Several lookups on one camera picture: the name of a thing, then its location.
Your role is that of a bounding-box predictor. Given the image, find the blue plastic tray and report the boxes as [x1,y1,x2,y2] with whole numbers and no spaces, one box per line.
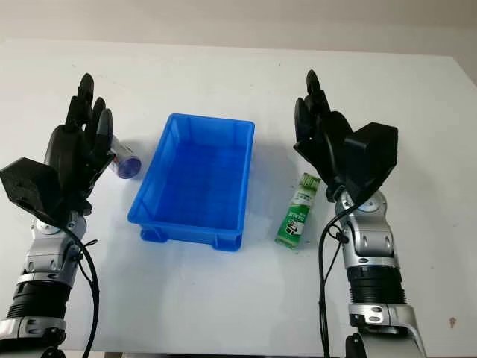
[127,113,256,254]

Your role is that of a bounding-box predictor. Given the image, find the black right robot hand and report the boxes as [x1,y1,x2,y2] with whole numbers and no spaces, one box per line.
[293,69,355,204]

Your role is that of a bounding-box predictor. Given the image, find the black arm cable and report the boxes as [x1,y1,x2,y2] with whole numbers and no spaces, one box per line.
[55,219,102,358]
[317,201,364,358]

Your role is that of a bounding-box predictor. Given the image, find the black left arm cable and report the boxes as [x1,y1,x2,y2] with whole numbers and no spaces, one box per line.
[55,219,102,358]

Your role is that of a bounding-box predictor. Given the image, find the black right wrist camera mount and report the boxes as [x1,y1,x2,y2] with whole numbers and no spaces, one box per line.
[344,122,399,205]

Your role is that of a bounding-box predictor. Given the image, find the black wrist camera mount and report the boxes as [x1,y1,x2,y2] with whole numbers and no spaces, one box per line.
[0,157,67,229]
[344,122,399,205]

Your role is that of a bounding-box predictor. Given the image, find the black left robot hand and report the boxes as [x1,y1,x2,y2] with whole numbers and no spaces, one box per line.
[44,73,116,216]

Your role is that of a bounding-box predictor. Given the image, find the clear bottle with purple cap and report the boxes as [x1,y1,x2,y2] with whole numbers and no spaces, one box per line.
[109,134,143,180]

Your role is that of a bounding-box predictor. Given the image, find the green toothpaste box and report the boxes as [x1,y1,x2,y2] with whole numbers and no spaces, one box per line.
[274,172,322,248]

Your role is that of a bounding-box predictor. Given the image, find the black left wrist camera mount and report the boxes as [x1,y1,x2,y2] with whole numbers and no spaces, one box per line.
[0,157,67,229]

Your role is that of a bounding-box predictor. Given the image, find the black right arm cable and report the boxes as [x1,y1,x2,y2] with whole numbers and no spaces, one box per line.
[317,201,364,358]

